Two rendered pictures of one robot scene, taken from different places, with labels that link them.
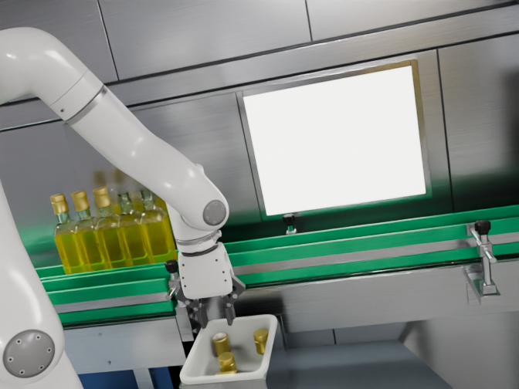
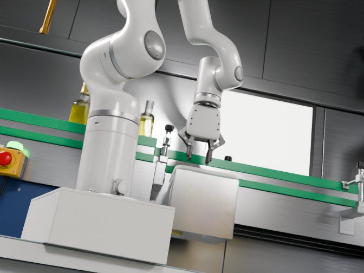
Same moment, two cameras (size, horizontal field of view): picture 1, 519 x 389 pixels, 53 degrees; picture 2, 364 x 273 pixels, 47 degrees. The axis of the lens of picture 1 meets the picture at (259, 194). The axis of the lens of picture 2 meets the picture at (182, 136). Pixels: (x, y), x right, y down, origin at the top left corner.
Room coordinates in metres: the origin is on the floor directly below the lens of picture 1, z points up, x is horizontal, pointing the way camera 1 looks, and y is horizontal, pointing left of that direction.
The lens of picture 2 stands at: (-0.15, 0.51, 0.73)
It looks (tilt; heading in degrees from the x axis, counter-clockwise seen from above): 19 degrees up; 345
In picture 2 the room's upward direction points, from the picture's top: 10 degrees clockwise
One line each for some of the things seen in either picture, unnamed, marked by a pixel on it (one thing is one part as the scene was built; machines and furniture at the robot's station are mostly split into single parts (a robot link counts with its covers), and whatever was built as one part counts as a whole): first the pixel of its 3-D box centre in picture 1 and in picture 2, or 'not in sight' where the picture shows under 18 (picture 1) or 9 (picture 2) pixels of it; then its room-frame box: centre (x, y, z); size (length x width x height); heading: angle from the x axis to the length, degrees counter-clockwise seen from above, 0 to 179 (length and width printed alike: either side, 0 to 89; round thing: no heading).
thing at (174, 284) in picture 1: (180, 282); (166, 145); (1.09, 0.21, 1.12); 0.17 x 0.03 x 0.12; 169
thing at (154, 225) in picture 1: (161, 248); (142, 141); (1.23, 0.27, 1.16); 0.06 x 0.06 x 0.21; 80
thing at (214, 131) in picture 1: (242, 159); (203, 123); (1.32, 0.02, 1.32); 0.90 x 0.03 x 0.34; 79
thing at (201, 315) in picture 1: (196, 312); (186, 148); (0.98, 0.17, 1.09); 0.03 x 0.03 x 0.07; 81
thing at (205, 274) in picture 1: (205, 268); (203, 122); (0.97, 0.14, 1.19); 0.10 x 0.07 x 0.11; 81
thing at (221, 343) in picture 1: (222, 345); not in sight; (1.06, 0.15, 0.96); 0.04 x 0.04 x 0.04
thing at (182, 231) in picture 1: (188, 201); (211, 79); (0.97, 0.13, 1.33); 0.09 x 0.08 x 0.13; 29
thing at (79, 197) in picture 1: (80, 200); not in sight; (1.26, 0.43, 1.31); 0.04 x 0.04 x 0.04
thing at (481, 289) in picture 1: (483, 269); (357, 197); (0.96, -0.42, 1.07); 0.17 x 0.05 x 0.23; 169
